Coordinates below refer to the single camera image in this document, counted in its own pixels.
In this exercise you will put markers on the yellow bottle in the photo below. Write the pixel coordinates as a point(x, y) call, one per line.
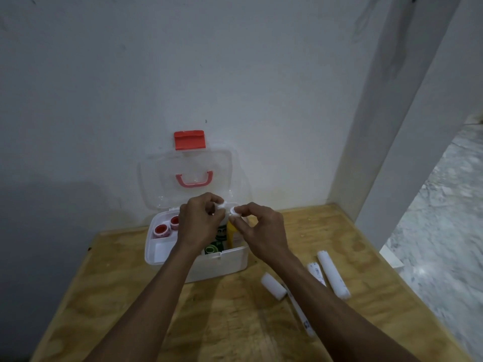
point(232, 235)

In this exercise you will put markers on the short white gauze roll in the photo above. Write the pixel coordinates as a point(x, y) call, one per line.
point(274, 285)

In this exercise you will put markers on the person's left hand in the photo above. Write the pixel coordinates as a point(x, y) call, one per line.
point(196, 222)

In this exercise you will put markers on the white inner tray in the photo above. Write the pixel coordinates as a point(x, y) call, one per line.
point(162, 246)

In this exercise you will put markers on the printed white bandage pack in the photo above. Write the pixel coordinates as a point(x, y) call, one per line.
point(316, 273)

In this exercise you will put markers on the person's left thumb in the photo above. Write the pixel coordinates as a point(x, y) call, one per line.
point(217, 219)

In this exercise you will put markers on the person's right thumb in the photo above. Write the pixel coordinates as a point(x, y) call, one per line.
point(236, 225)

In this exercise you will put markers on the clear plastic box lid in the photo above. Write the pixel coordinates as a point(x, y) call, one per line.
point(188, 173)

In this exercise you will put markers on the large red tape roll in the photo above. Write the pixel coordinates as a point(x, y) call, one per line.
point(161, 230)

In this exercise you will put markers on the red lid latch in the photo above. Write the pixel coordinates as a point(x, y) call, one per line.
point(190, 140)

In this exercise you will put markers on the long thin white packet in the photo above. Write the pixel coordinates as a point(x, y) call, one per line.
point(301, 312)

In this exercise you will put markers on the green tape roll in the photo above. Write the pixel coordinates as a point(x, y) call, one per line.
point(212, 248)

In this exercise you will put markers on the long white bandage roll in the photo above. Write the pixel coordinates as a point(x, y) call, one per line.
point(334, 275)

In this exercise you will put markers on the white plastic storage box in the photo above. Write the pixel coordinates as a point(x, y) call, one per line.
point(211, 265)

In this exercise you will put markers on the person's right hand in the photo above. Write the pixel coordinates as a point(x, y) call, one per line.
point(264, 233)

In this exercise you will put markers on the small white bottle cap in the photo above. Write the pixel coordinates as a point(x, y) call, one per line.
point(234, 211)

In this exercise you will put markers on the small red tape roll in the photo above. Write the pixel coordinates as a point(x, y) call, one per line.
point(174, 222)

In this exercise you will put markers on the person's left forearm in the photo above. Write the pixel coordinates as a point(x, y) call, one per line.
point(147, 309)

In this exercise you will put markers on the person's right forearm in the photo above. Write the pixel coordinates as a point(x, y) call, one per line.
point(332, 316)

